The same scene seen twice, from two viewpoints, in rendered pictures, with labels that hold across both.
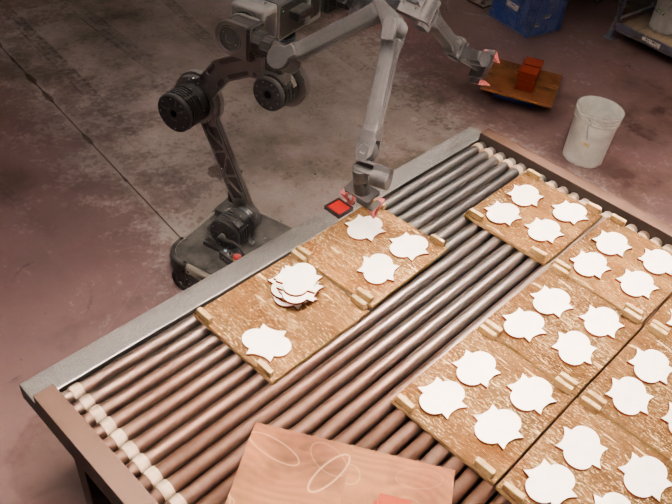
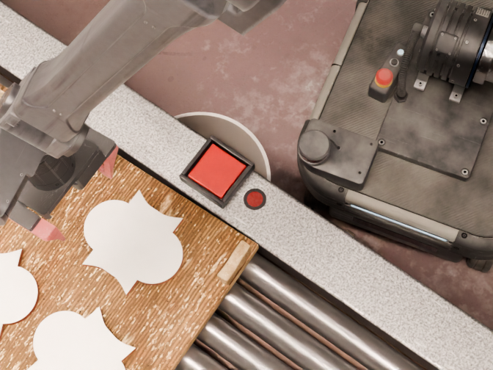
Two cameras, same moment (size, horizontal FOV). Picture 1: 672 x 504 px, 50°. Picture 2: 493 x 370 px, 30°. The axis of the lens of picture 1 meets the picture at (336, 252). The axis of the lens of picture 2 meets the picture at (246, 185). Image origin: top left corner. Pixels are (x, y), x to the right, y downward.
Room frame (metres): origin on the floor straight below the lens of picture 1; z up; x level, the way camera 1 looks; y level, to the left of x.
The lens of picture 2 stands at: (2.14, -0.46, 2.12)
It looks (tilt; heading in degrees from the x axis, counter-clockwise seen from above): 70 degrees down; 95
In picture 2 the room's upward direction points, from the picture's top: 9 degrees counter-clockwise
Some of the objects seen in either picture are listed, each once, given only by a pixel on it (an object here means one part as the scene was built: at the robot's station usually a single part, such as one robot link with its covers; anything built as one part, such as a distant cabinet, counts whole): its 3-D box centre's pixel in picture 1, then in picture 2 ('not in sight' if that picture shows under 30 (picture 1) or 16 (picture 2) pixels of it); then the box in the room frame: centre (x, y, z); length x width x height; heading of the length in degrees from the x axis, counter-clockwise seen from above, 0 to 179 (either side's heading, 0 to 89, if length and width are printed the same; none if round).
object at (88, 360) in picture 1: (304, 237); (122, 121); (1.92, 0.11, 0.89); 2.08 x 0.09 x 0.06; 140
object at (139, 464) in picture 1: (384, 291); not in sight; (1.68, -0.17, 0.90); 1.95 x 0.05 x 0.05; 140
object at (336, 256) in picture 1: (371, 250); (61, 269); (1.84, -0.12, 0.93); 0.41 x 0.35 x 0.02; 143
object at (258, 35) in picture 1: (263, 44); not in sight; (2.21, 0.32, 1.45); 0.09 x 0.08 x 0.12; 154
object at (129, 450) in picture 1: (372, 283); not in sight; (1.72, -0.13, 0.90); 1.95 x 0.05 x 0.05; 140
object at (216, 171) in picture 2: (338, 208); (217, 172); (2.06, 0.01, 0.92); 0.06 x 0.06 x 0.01; 50
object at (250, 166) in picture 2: (338, 208); (217, 172); (2.06, 0.01, 0.92); 0.08 x 0.08 x 0.02; 50
